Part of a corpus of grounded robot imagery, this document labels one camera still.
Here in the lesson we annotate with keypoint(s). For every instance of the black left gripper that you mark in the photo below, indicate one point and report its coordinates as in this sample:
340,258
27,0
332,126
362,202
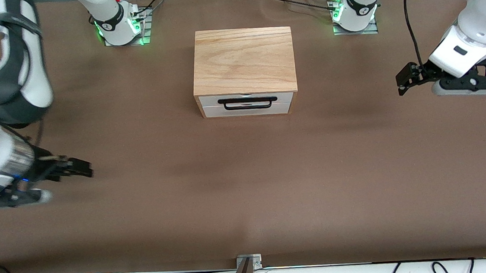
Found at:
419,74

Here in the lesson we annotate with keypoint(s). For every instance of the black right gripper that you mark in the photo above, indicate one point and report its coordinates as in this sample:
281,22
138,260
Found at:
42,168

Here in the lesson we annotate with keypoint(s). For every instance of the white-fronted wooden drawer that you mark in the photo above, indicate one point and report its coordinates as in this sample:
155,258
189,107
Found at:
210,101

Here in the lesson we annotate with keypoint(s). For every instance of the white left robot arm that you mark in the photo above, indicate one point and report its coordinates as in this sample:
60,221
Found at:
485,17

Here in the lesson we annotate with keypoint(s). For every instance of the plain white drawer front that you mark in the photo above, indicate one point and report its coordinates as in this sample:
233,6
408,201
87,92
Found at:
247,111

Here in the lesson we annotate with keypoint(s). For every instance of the wooden drawer cabinet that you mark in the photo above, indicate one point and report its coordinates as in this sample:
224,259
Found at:
243,60

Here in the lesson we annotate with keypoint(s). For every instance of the brown table cover sheet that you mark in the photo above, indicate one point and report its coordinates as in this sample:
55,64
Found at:
247,197

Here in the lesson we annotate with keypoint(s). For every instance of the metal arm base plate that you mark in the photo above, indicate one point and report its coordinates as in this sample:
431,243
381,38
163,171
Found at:
148,31
371,29

